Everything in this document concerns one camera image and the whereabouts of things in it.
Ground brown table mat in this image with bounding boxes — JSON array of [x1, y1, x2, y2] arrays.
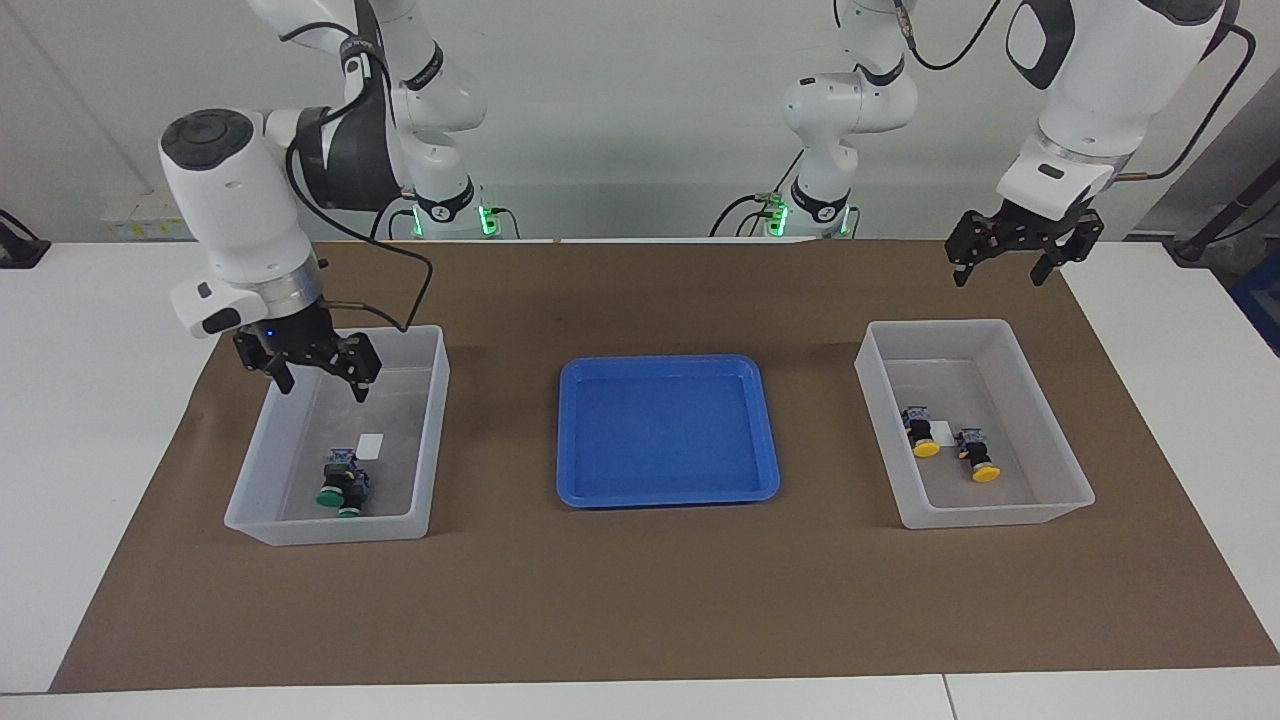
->
[[48, 238, 1280, 694]]

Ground blue crate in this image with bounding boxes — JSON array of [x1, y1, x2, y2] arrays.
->
[[1228, 250, 1280, 356]]

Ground black stand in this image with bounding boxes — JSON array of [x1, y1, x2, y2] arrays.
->
[[1165, 170, 1280, 266]]

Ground yellow push button switch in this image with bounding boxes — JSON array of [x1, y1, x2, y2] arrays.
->
[[953, 427, 1002, 484], [900, 405, 942, 459]]

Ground white wall boxes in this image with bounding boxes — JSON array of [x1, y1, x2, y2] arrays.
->
[[100, 190, 216, 241]]

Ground translucent white plastic box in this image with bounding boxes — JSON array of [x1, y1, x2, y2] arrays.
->
[[854, 319, 1096, 530], [223, 324, 451, 547]]

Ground black object on table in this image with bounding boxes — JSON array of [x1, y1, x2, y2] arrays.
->
[[0, 208, 51, 269]]

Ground black left base cable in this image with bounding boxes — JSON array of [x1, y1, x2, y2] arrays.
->
[[708, 193, 776, 239]]

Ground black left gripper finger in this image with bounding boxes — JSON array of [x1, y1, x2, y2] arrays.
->
[[1030, 235, 1093, 288], [945, 215, 991, 289]]

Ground blue plastic tray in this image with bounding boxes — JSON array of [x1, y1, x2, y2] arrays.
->
[[556, 355, 781, 509]]

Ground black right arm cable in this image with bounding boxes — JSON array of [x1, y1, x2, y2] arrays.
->
[[278, 0, 436, 333]]

